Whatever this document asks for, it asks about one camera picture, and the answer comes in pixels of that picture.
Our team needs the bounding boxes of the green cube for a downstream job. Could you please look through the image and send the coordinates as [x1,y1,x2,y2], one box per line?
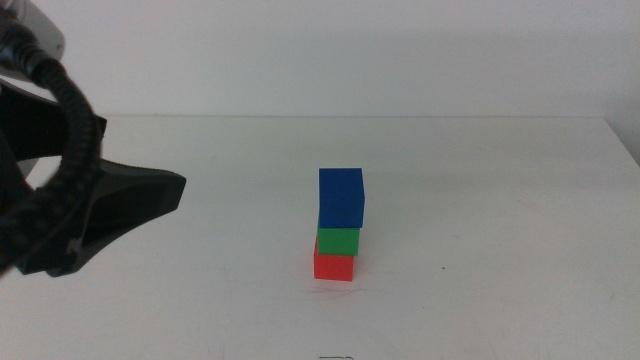
[316,224,361,257]

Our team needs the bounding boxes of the red cube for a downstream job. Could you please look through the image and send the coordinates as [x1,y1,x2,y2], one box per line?
[313,237,355,282]

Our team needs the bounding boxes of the blue cube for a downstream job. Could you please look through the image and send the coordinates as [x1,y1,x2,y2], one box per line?
[318,167,366,230]

